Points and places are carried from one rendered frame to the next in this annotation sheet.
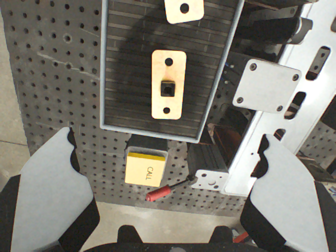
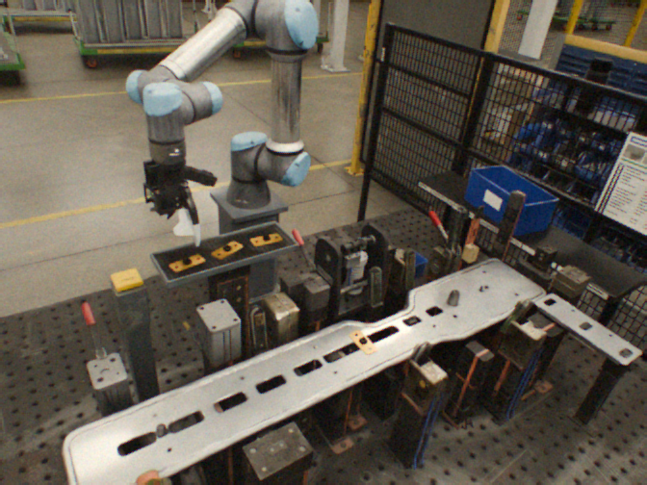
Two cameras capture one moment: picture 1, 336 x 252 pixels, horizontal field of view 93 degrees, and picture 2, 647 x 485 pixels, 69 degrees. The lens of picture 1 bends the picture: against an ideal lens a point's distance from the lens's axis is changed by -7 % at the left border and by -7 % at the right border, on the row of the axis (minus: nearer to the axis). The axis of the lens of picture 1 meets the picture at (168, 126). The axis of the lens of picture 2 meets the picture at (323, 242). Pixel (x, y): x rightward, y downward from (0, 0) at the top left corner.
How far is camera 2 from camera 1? 118 cm
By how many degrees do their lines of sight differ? 80
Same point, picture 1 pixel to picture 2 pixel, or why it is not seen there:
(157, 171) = (132, 281)
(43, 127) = (22, 330)
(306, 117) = (230, 421)
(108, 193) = not seen: outside the picture
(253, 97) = (208, 312)
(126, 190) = not seen: outside the picture
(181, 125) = (171, 275)
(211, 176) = (114, 366)
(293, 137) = (203, 433)
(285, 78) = (230, 316)
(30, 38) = not seen: hidden behind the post
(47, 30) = (154, 303)
